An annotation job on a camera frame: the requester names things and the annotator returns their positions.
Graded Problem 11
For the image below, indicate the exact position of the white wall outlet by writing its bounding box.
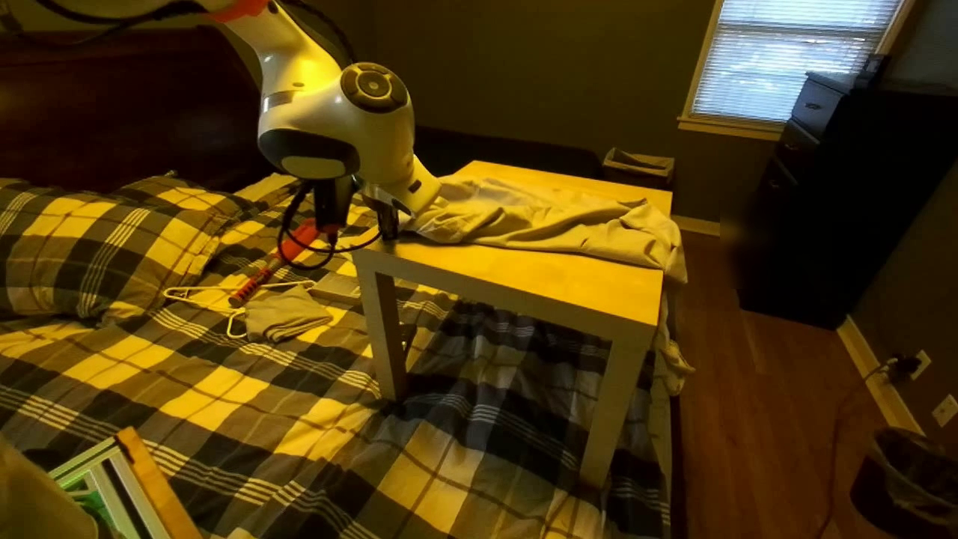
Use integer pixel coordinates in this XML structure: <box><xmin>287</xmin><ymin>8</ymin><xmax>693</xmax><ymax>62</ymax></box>
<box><xmin>931</xmin><ymin>392</ymin><xmax>958</xmax><ymax>428</ymax></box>

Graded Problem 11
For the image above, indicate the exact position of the plaid pillow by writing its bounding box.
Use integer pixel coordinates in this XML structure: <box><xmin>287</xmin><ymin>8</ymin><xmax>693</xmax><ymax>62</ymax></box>
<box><xmin>0</xmin><ymin>178</ymin><xmax>242</xmax><ymax>320</ymax></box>

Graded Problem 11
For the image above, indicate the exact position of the dark wooden headboard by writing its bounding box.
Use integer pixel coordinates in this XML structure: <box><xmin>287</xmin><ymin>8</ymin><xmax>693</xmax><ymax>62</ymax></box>
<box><xmin>0</xmin><ymin>29</ymin><xmax>269</xmax><ymax>193</ymax></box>

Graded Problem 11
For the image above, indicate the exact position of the grey face mask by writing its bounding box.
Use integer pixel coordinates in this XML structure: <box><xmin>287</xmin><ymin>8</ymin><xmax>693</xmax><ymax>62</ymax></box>
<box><xmin>224</xmin><ymin>284</ymin><xmax>332</xmax><ymax>341</ymax></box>

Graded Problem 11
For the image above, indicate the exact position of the wall outlet with plug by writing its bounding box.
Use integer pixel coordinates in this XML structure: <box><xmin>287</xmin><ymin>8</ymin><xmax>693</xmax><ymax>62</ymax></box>
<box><xmin>889</xmin><ymin>350</ymin><xmax>931</xmax><ymax>384</ymax></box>

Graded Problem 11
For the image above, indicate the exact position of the window with white frame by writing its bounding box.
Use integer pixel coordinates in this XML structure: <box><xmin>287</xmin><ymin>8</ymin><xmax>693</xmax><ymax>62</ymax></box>
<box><xmin>679</xmin><ymin>0</ymin><xmax>916</xmax><ymax>142</ymax></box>

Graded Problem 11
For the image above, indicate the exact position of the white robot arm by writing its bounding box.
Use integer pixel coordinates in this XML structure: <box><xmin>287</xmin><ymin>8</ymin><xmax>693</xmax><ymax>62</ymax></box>
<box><xmin>199</xmin><ymin>0</ymin><xmax>440</xmax><ymax>230</ymax></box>

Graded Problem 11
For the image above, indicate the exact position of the dark laundry hamper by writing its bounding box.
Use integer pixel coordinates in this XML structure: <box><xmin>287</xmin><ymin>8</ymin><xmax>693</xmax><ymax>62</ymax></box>
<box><xmin>603</xmin><ymin>148</ymin><xmax>676</xmax><ymax>190</ymax></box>

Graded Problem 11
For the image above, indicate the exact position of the orange handled tool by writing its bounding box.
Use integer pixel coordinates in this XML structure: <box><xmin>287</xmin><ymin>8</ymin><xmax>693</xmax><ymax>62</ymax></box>
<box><xmin>229</xmin><ymin>221</ymin><xmax>317</xmax><ymax>309</ymax></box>

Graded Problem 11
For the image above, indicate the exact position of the light wooden side table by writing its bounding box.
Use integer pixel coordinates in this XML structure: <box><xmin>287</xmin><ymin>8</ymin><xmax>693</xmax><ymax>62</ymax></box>
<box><xmin>350</xmin><ymin>160</ymin><xmax>676</xmax><ymax>491</ymax></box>

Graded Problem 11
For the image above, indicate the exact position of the plaid yellow black bedspread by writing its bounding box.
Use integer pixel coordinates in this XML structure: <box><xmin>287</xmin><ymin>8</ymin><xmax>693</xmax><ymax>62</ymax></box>
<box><xmin>0</xmin><ymin>178</ymin><xmax>672</xmax><ymax>539</ymax></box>

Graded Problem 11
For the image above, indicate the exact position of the light grey cloth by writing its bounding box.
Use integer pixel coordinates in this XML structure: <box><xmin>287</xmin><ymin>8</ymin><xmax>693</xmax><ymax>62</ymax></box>
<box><xmin>410</xmin><ymin>178</ymin><xmax>690</xmax><ymax>284</ymax></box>

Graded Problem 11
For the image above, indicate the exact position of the green box at corner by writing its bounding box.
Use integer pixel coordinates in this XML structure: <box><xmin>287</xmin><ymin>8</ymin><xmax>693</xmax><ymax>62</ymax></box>
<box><xmin>52</xmin><ymin>428</ymin><xmax>200</xmax><ymax>539</ymax></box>

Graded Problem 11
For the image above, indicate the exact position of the black dresser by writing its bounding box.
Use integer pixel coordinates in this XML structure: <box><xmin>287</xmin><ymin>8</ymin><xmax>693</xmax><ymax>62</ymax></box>
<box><xmin>729</xmin><ymin>71</ymin><xmax>958</xmax><ymax>329</ymax></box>

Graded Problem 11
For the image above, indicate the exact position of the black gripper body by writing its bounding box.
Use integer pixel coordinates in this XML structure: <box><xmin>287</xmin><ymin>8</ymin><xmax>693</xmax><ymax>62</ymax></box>
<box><xmin>312</xmin><ymin>178</ymin><xmax>354</xmax><ymax>235</ymax></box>

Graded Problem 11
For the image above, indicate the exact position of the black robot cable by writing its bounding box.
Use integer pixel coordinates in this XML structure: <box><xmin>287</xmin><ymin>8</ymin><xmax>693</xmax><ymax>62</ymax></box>
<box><xmin>274</xmin><ymin>178</ymin><xmax>404</xmax><ymax>275</ymax></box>

